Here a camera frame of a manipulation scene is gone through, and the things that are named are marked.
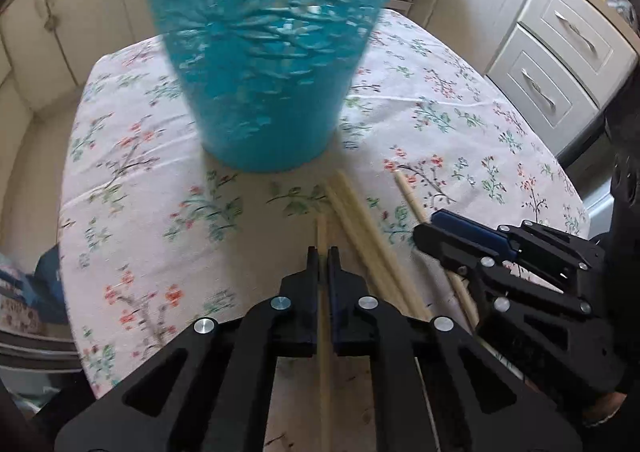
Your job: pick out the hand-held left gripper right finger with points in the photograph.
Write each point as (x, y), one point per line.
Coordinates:
(336, 322)

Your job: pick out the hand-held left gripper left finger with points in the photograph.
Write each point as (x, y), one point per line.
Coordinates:
(311, 312)

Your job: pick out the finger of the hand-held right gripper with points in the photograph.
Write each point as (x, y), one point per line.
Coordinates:
(445, 247)
(475, 232)

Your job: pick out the pale wooden chopstick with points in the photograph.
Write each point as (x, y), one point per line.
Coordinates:
(411, 199)
(354, 232)
(323, 382)
(375, 232)

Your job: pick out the teal perforated plastic basket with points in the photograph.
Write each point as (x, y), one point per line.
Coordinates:
(260, 57)

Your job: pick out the person's right hand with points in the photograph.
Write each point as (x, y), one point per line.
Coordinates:
(607, 407)

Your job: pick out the cream three-drawer cabinet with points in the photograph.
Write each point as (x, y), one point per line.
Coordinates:
(555, 57)

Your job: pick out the floral tablecloth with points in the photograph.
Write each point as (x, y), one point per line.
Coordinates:
(150, 182)

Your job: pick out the dark blue cloth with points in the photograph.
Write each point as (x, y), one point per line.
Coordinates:
(50, 282)

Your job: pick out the cream lower kitchen cabinets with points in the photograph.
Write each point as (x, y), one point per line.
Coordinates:
(60, 22)

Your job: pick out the metal sliding door frame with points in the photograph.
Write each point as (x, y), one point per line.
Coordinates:
(35, 349)

